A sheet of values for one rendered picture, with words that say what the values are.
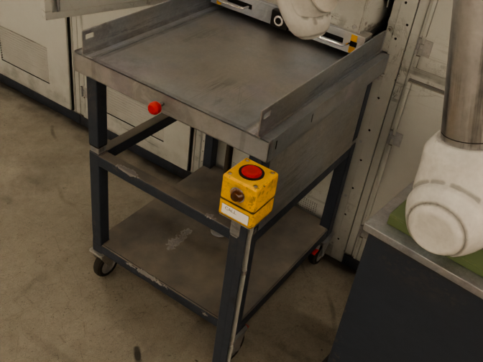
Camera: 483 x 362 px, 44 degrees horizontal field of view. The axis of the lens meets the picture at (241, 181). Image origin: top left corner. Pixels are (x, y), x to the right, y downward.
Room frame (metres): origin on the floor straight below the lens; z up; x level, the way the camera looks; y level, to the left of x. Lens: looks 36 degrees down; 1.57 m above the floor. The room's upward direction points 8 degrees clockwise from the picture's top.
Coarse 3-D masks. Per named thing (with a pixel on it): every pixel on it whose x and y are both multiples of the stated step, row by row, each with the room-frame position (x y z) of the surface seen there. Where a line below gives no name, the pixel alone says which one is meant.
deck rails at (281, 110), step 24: (192, 0) 1.82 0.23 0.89; (120, 24) 1.55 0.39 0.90; (144, 24) 1.63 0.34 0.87; (168, 24) 1.70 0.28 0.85; (96, 48) 1.47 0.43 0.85; (120, 48) 1.50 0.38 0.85; (360, 48) 1.59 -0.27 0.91; (336, 72) 1.48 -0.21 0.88; (288, 96) 1.25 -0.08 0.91; (312, 96) 1.37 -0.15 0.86; (264, 120) 1.17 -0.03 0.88
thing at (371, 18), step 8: (368, 0) 1.66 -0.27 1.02; (376, 0) 1.71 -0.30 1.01; (384, 0) 1.77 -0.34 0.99; (368, 8) 1.67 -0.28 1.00; (376, 8) 1.73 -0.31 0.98; (384, 8) 1.79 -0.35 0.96; (368, 16) 1.69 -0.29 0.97; (376, 16) 1.74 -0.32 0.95; (384, 16) 1.81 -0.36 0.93; (368, 24) 1.70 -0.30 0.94; (376, 24) 1.76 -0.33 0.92; (360, 32) 1.66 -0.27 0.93
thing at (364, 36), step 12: (216, 0) 1.89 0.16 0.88; (228, 0) 1.87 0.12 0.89; (240, 0) 1.84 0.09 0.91; (252, 0) 1.82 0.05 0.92; (240, 12) 1.84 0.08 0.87; (252, 12) 1.82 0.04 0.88; (264, 12) 1.80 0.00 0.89; (324, 36) 1.70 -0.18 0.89; (336, 36) 1.68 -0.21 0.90; (360, 36) 1.64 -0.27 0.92; (336, 48) 1.67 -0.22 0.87
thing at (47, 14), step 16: (48, 0) 1.64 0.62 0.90; (64, 0) 1.70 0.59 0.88; (80, 0) 1.73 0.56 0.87; (96, 0) 1.77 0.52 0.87; (112, 0) 1.80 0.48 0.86; (128, 0) 1.84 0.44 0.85; (144, 0) 1.85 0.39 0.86; (160, 0) 1.89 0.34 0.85; (48, 16) 1.64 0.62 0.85; (64, 16) 1.67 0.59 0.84
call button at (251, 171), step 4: (244, 168) 0.94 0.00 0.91; (248, 168) 0.94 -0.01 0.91; (252, 168) 0.95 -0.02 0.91; (256, 168) 0.95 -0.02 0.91; (244, 172) 0.93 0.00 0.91; (248, 172) 0.93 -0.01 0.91; (252, 172) 0.93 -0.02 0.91; (256, 172) 0.93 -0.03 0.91; (260, 172) 0.94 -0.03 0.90; (248, 176) 0.92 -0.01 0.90; (252, 176) 0.92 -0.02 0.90; (256, 176) 0.93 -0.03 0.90
